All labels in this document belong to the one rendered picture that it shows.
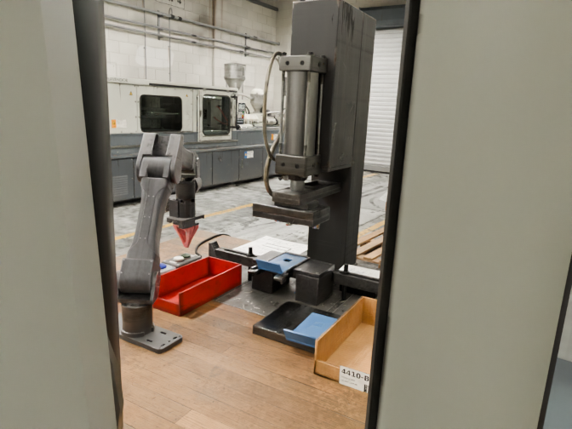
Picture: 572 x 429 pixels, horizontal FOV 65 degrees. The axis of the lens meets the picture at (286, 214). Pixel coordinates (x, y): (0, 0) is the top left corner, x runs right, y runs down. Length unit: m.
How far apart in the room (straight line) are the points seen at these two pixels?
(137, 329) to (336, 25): 0.83
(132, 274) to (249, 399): 0.36
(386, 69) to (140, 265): 10.14
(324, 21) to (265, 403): 0.87
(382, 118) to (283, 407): 10.21
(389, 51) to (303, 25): 9.72
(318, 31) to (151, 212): 0.60
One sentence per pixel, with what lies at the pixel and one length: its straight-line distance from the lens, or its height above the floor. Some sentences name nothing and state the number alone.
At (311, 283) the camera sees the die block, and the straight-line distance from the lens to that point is 1.16.
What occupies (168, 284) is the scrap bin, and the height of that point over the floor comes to 0.93.
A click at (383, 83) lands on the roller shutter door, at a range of 10.89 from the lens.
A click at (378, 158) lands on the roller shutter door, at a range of 10.91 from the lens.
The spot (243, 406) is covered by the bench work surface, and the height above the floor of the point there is 0.90.
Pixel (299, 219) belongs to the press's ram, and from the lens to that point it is 1.13.
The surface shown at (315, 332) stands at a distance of 1.00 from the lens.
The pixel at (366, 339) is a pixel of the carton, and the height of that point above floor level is 0.90.
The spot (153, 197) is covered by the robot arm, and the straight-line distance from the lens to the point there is 1.05.
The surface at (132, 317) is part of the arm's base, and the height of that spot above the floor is 0.95.
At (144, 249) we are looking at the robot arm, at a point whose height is 1.08.
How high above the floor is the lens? 1.39
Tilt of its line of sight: 13 degrees down
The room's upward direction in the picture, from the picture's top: 3 degrees clockwise
